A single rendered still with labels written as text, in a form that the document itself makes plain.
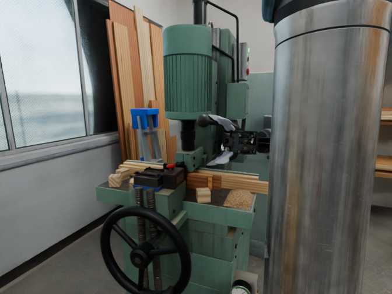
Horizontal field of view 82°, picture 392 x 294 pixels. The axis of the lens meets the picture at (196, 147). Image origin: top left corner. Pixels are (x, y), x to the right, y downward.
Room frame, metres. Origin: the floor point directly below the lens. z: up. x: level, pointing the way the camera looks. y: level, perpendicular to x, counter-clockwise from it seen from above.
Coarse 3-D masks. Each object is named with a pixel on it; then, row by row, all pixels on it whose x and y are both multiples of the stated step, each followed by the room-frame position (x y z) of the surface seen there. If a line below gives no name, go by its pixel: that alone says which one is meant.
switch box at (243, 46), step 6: (234, 48) 1.08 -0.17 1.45; (240, 48) 1.07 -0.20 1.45; (246, 48) 1.07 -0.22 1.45; (234, 54) 1.08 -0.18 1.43; (240, 54) 1.07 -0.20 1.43; (246, 54) 1.07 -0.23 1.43; (234, 60) 1.08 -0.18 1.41; (240, 60) 1.07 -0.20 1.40; (246, 60) 1.08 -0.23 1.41; (234, 66) 1.08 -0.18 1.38; (240, 66) 1.07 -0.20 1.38; (246, 66) 1.09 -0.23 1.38; (234, 72) 1.08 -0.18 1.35; (240, 72) 1.07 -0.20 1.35; (246, 72) 1.10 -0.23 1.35; (240, 78) 1.07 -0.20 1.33; (246, 78) 1.10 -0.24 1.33
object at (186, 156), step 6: (180, 150) 0.86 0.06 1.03; (186, 150) 0.86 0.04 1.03; (192, 150) 0.86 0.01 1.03; (198, 150) 0.88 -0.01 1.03; (180, 156) 0.83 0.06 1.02; (186, 156) 0.82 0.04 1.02; (192, 156) 0.82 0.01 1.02; (198, 156) 0.88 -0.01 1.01; (186, 162) 0.82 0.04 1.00; (192, 162) 0.82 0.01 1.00; (198, 162) 0.88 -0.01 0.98; (186, 168) 0.82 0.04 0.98; (192, 168) 0.82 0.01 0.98
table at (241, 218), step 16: (96, 192) 0.83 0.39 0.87; (112, 192) 0.80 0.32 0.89; (128, 192) 0.77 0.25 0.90; (192, 192) 0.77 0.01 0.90; (224, 192) 0.77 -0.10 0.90; (256, 192) 0.77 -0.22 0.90; (192, 208) 0.69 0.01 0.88; (208, 208) 0.67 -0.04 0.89; (224, 208) 0.65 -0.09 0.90; (240, 208) 0.65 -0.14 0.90; (176, 224) 0.61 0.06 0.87; (224, 224) 0.65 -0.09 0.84; (240, 224) 0.63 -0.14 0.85
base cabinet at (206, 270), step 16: (240, 240) 0.80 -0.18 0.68; (128, 256) 0.78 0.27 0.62; (160, 256) 0.73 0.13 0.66; (176, 256) 0.71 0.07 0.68; (192, 256) 0.69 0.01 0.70; (240, 256) 0.83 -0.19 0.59; (128, 272) 0.78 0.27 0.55; (176, 272) 0.71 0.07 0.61; (192, 272) 0.69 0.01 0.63; (208, 272) 0.67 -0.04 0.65; (224, 272) 0.65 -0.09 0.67; (192, 288) 0.68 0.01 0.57; (208, 288) 0.66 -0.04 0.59; (224, 288) 0.65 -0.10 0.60
